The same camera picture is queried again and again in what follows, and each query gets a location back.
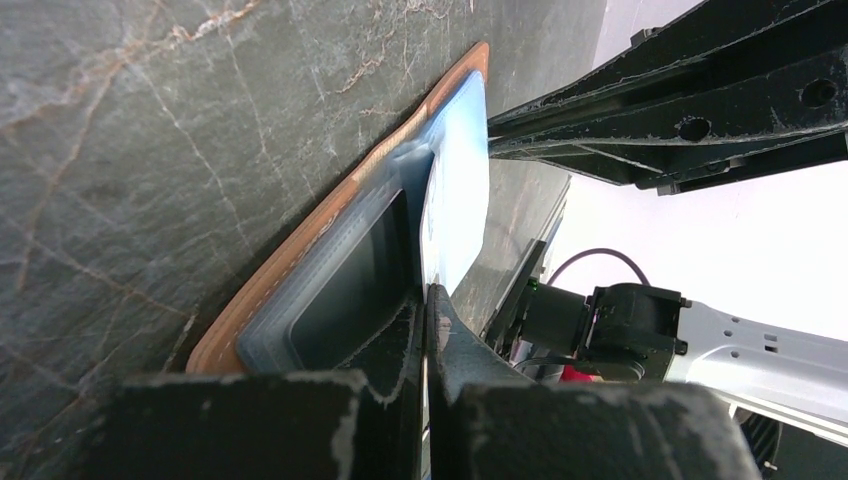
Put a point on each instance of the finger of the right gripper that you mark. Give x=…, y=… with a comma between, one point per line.
x=730, y=91

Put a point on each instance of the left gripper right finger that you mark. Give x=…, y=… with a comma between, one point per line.
x=490, y=422

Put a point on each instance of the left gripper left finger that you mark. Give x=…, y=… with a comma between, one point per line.
x=359, y=422

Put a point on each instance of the brown leather card holder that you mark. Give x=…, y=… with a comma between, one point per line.
x=252, y=334

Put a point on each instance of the black card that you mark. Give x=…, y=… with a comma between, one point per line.
x=361, y=296

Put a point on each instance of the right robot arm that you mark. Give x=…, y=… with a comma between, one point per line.
x=635, y=331

